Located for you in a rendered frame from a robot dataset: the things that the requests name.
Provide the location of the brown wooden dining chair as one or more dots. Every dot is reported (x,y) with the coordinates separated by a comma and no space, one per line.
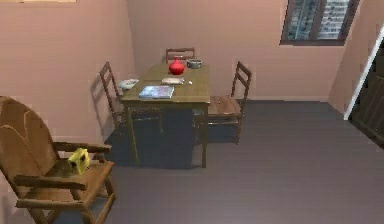
(226,106)
(180,53)
(115,103)

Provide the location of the olive wooden dining table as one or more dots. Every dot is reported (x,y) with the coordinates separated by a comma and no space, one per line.
(186,90)

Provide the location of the pale flat book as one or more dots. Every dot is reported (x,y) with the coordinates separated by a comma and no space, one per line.
(172,81)

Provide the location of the blue book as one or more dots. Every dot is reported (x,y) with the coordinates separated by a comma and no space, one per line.
(156,92)

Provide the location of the red round vase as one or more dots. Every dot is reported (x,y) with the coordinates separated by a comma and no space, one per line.
(176,67)

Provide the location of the grey bowl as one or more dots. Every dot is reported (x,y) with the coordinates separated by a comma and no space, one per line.
(194,63)

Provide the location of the white plate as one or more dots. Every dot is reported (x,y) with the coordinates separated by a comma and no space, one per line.
(128,83)

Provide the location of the yellow box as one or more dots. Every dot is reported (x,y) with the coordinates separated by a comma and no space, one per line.
(80,160)

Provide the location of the dark framed window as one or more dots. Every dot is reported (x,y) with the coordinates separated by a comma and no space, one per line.
(316,20)

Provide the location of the brown wooden armchair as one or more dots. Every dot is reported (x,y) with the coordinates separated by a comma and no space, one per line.
(30,146)

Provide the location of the dark wooden door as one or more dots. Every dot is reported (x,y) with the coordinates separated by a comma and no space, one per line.
(370,96)

